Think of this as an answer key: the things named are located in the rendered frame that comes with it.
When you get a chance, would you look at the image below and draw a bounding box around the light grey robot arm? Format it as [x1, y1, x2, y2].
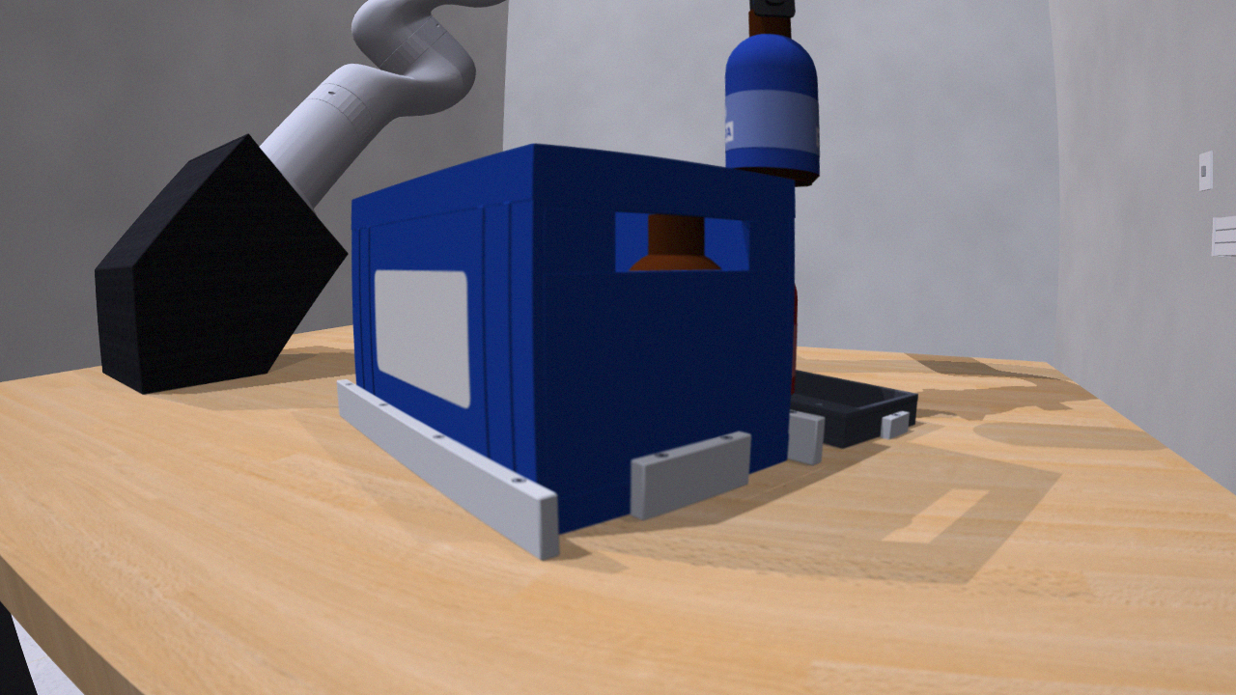
[260, 0, 506, 214]

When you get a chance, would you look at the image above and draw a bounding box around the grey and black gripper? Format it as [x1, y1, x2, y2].
[749, 0, 796, 19]

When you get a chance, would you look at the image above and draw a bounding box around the blue bottle with dark brown neck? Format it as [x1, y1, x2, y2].
[726, 9, 819, 187]

